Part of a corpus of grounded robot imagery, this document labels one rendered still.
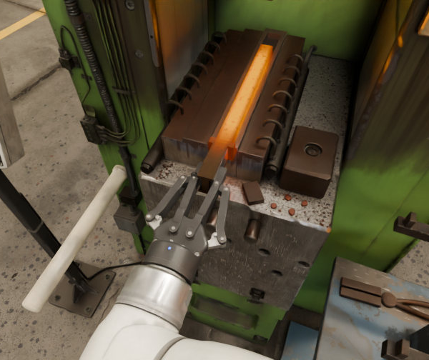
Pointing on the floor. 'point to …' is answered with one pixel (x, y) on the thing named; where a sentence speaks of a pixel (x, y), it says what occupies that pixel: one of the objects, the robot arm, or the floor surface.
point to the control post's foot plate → (66, 289)
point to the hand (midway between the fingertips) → (213, 166)
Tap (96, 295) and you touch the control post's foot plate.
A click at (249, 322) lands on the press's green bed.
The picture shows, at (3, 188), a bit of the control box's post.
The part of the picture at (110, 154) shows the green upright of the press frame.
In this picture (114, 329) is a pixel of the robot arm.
